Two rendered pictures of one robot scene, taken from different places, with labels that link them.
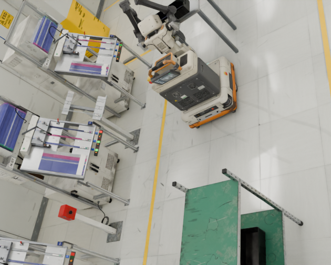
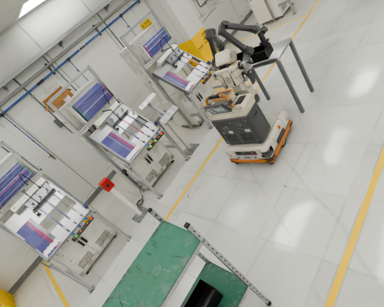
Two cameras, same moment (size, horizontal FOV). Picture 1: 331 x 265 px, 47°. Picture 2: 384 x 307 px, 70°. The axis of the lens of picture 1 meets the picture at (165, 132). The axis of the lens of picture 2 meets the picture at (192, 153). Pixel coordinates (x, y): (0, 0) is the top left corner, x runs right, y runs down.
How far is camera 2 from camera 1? 1.15 m
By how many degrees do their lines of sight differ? 14
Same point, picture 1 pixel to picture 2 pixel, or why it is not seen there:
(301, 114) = (328, 195)
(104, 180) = (152, 172)
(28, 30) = (146, 35)
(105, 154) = (163, 152)
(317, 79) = (361, 168)
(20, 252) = (56, 198)
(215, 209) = (168, 256)
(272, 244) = not seen: outside the picture
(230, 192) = (188, 248)
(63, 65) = (160, 71)
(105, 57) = (195, 76)
